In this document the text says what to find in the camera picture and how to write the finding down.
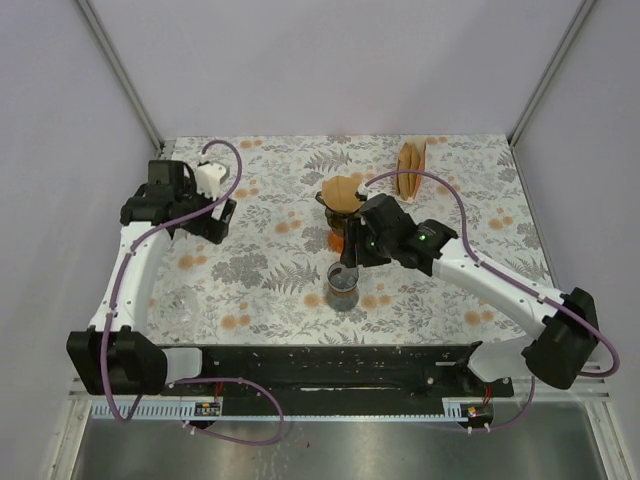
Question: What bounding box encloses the brown paper coffee filter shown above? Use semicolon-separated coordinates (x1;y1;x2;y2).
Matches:
321;176;362;214

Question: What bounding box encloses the grey glass carafe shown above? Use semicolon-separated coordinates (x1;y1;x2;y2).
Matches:
325;262;359;312

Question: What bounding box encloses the olive green glass dripper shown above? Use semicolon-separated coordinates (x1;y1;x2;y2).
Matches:
315;191;359;237

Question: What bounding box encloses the clear glass dripper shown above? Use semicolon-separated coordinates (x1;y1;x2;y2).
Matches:
153;286;201;329

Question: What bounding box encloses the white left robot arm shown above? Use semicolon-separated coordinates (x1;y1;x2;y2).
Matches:
66;160;236;395

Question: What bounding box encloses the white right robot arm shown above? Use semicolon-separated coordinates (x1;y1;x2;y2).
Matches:
340;194;599;396

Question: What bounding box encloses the coffee filter pack orange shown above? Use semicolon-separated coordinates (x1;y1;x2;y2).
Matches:
395;136;427;203

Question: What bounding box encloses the floral table mat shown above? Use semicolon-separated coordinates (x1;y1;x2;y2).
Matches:
122;133;574;347

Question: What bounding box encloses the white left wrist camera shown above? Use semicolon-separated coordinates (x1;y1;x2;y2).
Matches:
195;161;229;199

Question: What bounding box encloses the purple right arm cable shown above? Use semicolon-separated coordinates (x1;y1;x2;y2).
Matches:
357;170;620;434

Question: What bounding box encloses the white slotted cable duct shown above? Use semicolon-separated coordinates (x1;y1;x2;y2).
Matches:
117;397;493;423

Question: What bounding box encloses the aluminium frame rail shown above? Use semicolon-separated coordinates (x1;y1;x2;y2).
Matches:
69;377;609;400

